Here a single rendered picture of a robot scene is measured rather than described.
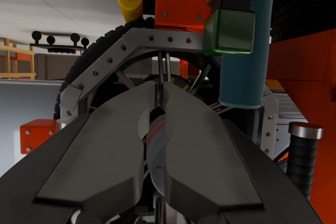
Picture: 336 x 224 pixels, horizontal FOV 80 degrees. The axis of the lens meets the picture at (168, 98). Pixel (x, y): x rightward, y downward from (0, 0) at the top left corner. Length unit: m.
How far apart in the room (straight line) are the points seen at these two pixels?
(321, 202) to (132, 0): 0.80
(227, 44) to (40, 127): 0.46
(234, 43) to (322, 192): 0.70
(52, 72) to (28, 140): 11.04
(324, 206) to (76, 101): 0.78
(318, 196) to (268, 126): 0.34
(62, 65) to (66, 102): 10.88
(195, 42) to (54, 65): 11.13
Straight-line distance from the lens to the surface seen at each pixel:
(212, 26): 0.20
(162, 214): 0.51
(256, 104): 0.42
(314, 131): 0.36
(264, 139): 0.60
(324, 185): 0.83
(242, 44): 0.20
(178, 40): 0.50
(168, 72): 0.59
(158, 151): 0.37
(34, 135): 0.57
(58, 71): 11.46
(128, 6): 0.51
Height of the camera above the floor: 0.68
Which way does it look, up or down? 7 degrees up
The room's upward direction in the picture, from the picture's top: 177 degrees counter-clockwise
